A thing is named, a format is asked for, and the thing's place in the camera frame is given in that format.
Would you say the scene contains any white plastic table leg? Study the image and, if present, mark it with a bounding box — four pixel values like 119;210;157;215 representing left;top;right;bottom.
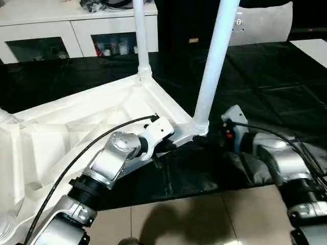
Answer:
0;213;17;243
192;0;241;136
0;108;16;126
133;0;154;80

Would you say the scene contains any white plastic table top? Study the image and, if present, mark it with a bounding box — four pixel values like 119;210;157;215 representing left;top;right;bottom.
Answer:
0;74;210;243

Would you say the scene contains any black table mat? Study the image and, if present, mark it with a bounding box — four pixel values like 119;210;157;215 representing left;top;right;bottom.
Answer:
0;41;327;212

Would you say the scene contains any black robot foot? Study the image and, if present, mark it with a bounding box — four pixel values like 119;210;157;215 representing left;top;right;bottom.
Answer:
119;237;142;245

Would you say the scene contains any black tall cabinet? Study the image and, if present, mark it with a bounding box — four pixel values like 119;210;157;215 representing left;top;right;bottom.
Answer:
156;0;241;52

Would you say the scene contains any white flat sheet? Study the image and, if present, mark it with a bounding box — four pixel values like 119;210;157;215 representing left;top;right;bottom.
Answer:
289;38;327;70

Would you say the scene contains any light grey cushion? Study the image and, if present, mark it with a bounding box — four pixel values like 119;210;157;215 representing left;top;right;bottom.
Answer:
232;2;294;46

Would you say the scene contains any grey carry case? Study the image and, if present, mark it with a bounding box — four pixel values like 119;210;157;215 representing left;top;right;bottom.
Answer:
79;0;134;13

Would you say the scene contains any white glass-door cabinet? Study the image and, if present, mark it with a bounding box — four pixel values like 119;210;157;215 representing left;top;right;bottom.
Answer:
0;0;159;64

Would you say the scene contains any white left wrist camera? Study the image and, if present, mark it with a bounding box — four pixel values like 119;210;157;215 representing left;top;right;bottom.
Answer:
138;116;175;154

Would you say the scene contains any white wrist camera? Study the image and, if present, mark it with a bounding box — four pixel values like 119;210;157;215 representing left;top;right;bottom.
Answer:
221;105;249;134
138;116;175;154

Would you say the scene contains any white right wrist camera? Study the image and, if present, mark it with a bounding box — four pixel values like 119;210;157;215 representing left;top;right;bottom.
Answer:
221;105;249;134

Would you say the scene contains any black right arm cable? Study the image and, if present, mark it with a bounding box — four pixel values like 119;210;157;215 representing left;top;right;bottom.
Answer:
230;121;327;179

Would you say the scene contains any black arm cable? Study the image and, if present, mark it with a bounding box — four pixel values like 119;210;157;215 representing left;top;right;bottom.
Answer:
23;115;160;245
230;121;327;179

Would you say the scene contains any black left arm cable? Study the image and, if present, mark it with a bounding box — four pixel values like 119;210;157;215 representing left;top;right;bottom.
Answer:
23;115;160;245

